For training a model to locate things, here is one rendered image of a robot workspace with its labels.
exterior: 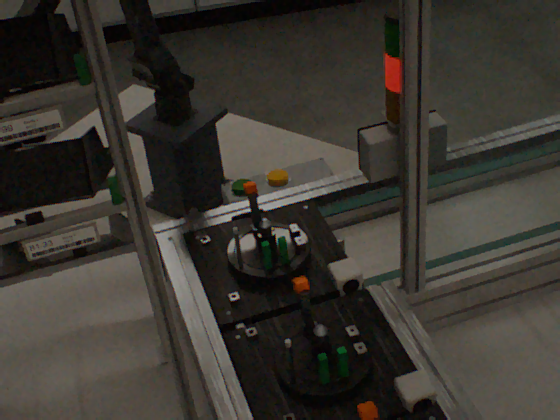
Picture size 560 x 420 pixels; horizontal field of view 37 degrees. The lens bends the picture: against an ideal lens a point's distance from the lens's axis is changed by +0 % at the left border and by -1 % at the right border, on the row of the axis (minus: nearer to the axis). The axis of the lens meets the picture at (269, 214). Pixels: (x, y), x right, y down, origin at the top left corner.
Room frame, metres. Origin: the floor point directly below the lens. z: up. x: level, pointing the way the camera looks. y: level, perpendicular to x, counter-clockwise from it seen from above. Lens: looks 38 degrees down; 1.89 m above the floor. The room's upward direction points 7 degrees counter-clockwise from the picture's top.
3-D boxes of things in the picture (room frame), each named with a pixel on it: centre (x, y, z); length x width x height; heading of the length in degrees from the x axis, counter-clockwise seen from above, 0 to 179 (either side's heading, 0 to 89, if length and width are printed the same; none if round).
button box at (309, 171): (1.27, -0.02, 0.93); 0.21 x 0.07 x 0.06; 103
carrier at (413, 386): (0.79, -0.05, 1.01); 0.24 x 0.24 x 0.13; 13
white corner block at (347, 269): (0.97, -0.11, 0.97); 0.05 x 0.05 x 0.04; 13
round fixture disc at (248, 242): (1.04, 0.01, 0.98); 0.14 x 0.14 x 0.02
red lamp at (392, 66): (0.97, -0.20, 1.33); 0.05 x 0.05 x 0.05
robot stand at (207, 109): (1.39, 0.16, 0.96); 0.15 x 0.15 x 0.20; 50
